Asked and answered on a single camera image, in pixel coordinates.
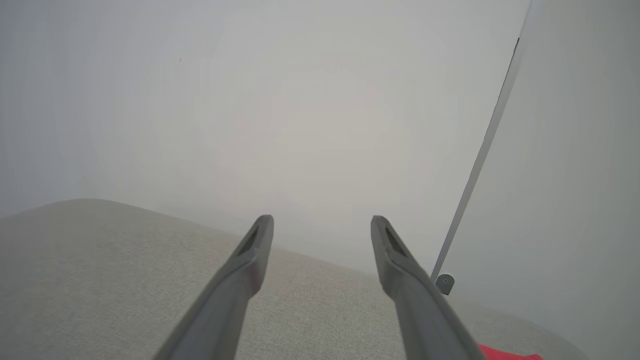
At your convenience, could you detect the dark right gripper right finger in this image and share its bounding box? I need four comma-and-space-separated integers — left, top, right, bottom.
370, 215, 489, 360

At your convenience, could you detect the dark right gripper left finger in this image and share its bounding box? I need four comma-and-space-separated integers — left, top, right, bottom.
152, 214, 275, 360

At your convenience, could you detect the red and white jersey shirt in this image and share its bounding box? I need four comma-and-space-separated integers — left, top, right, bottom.
477, 343, 544, 360

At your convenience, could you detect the dark door bracket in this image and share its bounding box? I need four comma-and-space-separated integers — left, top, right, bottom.
435, 273, 456, 296

